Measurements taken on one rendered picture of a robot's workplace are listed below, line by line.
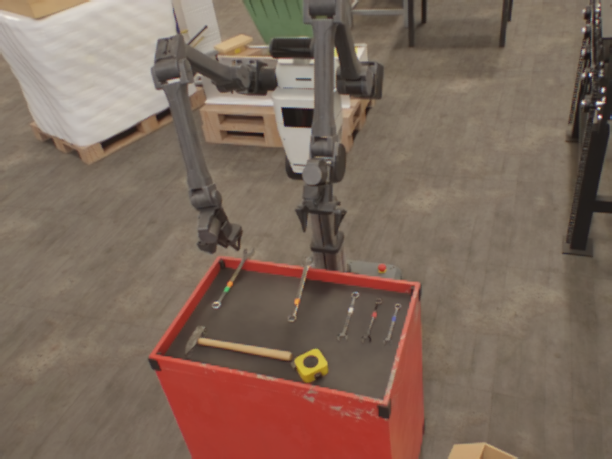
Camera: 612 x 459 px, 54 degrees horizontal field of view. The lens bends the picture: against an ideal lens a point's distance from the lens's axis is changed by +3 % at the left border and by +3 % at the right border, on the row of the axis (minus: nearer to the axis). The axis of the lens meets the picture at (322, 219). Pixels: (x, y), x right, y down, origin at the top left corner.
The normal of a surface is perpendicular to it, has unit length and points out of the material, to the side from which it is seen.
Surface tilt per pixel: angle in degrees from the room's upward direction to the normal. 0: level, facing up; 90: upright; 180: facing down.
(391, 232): 0
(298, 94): 0
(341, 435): 90
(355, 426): 90
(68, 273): 0
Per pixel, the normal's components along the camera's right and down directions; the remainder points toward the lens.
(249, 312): -0.11, -0.79
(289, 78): -0.29, 0.61
